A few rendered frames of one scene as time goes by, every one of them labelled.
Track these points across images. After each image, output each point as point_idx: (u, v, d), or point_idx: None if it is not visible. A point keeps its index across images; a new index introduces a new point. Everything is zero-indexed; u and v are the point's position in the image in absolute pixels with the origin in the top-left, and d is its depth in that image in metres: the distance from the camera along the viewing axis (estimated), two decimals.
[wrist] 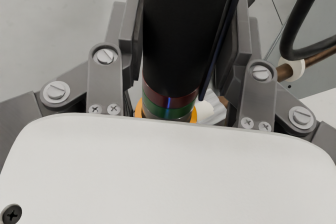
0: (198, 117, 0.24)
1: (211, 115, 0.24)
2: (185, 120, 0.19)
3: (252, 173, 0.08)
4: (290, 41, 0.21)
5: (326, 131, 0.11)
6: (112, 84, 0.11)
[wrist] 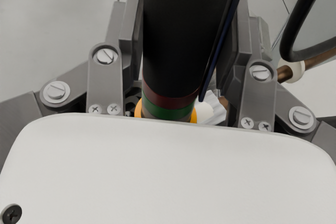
0: (197, 119, 0.24)
1: (211, 117, 0.24)
2: (185, 121, 0.19)
3: (252, 173, 0.08)
4: (290, 43, 0.21)
5: (326, 131, 0.11)
6: (112, 84, 0.11)
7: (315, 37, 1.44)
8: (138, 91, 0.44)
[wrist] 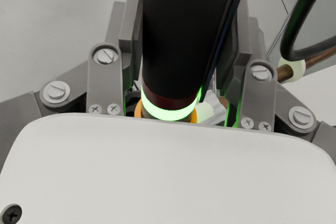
0: (198, 119, 0.24)
1: (211, 117, 0.24)
2: (185, 121, 0.19)
3: (252, 173, 0.08)
4: (291, 42, 0.21)
5: (326, 131, 0.11)
6: (112, 84, 0.11)
7: (312, 39, 1.47)
8: (138, 101, 0.47)
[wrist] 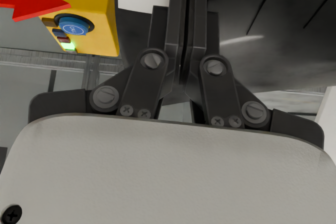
0: None
1: None
2: None
3: (252, 173, 0.08)
4: None
5: (280, 117, 0.11)
6: (150, 90, 0.11)
7: None
8: None
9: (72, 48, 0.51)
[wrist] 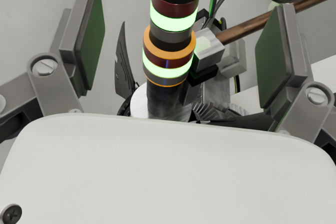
0: (196, 49, 0.28)
1: (208, 48, 0.28)
2: (186, 36, 0.23)
3: (252, 173, 0.08)
4: None
5: None
6: (63, 92, 0.10)
7: None
8: None
9: None
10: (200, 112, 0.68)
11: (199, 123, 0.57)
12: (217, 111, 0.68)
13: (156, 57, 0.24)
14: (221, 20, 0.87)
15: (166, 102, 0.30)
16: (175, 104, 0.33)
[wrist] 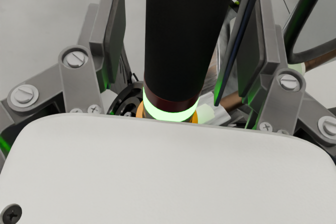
0: (198, 121, 0.24)
1: (212, 119, 0.24)
2: None
3: (252, 173, 0.08)
4: (290, 46, 0.21)
5: None
6: (88, 86, 0.10)
7: (315, 37, 1.45)
8: None
9: None
10: None
11: None
12: (239, 111, 0.51)
13: None
14: (238, 1, 0.72)
15: None
16: None
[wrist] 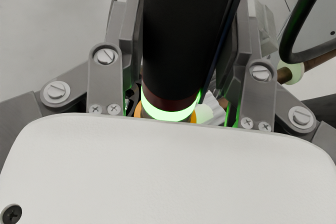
0: (197, 121, 0.24)
1: (210, 119, 0.24)
2: None
3: (252, 173, 0.08)
4: (290, 45, 0.21)
5: (326, 131, 0.11)
6: (112, 84, 0.11)
7: (318, 33, 1.42)
8: None
9: None
10: None
11: None
12: None
13: None
14: None
15: None
16: None
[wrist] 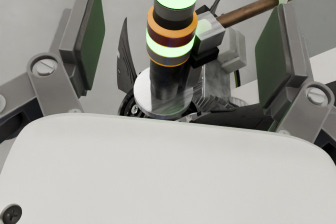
0: (198, 30, 0.29)
1: (209, 30, 0.29)
2: (188, 14, 0.24)
3: (252, 173, 0.08)
4: None
5: None
6: (63, 92, 0.10)
7: None
8: None
9: None
10: (201, 105, 0.70)
11: (200, 114, 0.59)
12: (218, 104, 0.69)
13: (159, 35, 0.25)
14: None
15: (169, 84, 0.32)
16: (177, 87, 0.34)
